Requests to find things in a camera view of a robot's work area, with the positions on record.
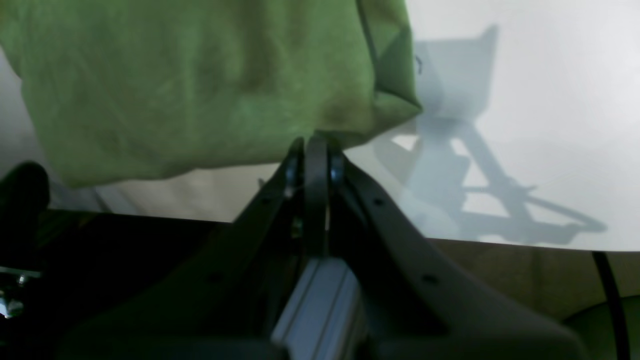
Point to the green t-shirt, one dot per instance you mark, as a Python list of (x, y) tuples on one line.
[(122, 90)]

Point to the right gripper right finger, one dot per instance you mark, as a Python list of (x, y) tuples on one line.
[(419, 304)]

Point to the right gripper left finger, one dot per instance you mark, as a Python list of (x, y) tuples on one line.
[(223, 302)]

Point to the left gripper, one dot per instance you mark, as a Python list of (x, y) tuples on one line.
[(24, 195)]

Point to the aluminium table leg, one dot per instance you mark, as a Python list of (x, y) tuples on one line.
[(324, 318)]

